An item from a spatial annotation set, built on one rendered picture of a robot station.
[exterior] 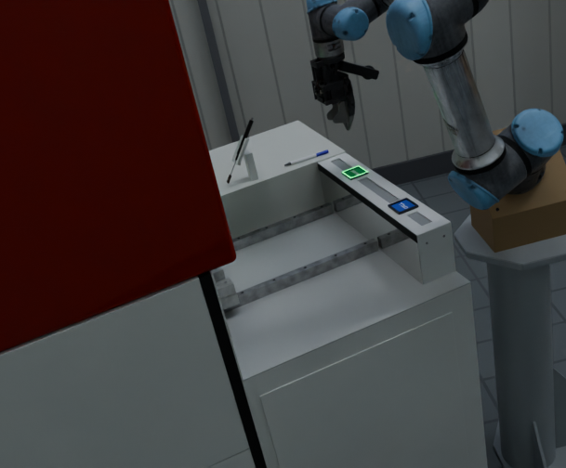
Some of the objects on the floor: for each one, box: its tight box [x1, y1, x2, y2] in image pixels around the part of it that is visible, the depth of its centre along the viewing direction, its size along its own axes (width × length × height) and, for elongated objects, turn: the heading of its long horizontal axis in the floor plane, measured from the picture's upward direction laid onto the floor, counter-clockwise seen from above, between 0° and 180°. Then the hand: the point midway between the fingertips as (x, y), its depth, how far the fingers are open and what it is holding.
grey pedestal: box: [454, 215, 566, 468], centre depth 218 cm, size 51×44×82 cm
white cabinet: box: [244, 283, 488, 468], centre depth 234 cm, size 64×96×82 cm, turn 42°
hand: (349, 124), depth 206 cm, fingers closed
